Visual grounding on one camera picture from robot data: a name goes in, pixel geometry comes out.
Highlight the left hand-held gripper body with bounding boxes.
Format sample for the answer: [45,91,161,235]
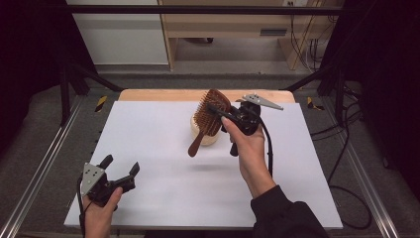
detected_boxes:
[80,163,137,211]

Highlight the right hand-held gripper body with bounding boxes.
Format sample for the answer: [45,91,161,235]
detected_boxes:
[227,93,284,158]

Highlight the brown wooden hairbrush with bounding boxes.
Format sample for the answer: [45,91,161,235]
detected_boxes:
[187,87,233,159]

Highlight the cream ceramic cup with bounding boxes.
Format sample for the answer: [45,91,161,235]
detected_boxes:
[189,114,221,147]

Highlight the person's left hand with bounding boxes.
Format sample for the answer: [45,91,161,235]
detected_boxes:
[82,186,124,230]

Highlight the person's right hand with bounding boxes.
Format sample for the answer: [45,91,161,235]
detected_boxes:
[220,116,272,181]

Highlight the white table board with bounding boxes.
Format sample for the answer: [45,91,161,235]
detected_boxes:
[63,100,344,231]

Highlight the yellow black tape strip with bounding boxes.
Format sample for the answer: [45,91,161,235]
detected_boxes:
[306,96,325,112]
[94,95,109,113]

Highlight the light wooden table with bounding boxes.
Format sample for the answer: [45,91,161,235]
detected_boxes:
[118,88,296,103]

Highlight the black metal stand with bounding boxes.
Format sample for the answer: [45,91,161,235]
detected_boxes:
[58,62,125,127]
[283,62,347,127]

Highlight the light wooden desk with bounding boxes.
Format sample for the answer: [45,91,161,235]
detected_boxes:
[157,0,345,71]

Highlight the black metal crossbar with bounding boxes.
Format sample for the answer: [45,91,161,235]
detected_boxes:
[65,4,345,16]

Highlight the white cabinet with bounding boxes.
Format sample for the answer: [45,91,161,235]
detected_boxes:
[65,0,169,66]

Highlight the dark curtain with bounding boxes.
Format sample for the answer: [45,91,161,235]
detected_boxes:
[321,0,420,201]
[0,0,97,158]

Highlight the right hand-held gripper cable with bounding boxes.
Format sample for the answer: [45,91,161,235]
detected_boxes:
[257,116,373,231]

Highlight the aluminium floor rail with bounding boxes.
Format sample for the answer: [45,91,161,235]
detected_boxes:
[321,98,401,238]
[0,95,84,238]

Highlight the bundle of hanging cables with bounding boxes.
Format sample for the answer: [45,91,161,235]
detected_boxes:
[288,14,331,73]

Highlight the black floor cables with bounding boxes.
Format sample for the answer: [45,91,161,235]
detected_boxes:
[310,83,365,175]

